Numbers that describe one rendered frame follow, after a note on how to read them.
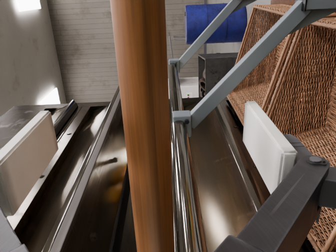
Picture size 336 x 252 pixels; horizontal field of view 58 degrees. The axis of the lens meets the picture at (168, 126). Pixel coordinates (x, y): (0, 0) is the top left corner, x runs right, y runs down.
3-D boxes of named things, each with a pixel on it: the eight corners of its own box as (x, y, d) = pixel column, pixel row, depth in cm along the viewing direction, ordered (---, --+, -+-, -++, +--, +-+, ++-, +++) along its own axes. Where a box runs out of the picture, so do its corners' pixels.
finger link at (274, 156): (282, 152, 14) (299, 151, 14) (244, 100, 20) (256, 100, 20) (275, 206, 15) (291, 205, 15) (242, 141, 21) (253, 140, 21)
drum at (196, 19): (245, 45, 450) (186, 48, 450) (237, 38, 504) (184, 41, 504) (248, 3, 425) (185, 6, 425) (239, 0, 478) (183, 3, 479)
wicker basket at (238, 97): (318, 139, 123) (250, 142, 123) (273, 93, 174) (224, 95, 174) (342, 11, 102) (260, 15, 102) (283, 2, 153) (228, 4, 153)
